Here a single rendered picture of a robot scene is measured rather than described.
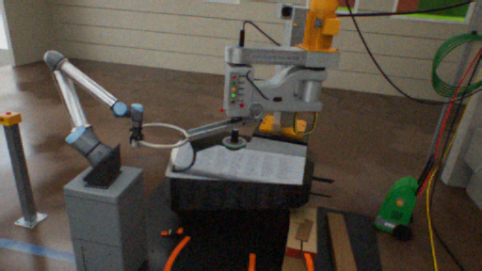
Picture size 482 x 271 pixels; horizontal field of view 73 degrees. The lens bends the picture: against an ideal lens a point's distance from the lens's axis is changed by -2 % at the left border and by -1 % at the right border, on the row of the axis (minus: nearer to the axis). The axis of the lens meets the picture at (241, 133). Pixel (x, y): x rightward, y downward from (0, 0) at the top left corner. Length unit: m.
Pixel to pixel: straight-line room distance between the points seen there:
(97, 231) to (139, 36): 7.90
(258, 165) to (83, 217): 1.41
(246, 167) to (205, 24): 6.76
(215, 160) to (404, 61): 7.10
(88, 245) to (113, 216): 0.37
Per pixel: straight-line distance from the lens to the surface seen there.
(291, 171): 2.86
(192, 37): 9.38
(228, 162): 2.89
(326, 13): 2.84
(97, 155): 2.40
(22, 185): 3.54
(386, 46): 9.13
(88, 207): 2.50
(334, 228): 3.40
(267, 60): 2.71
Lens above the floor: 2.13
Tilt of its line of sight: 23 degrees down
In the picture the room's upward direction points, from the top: 5 degrees clockwise
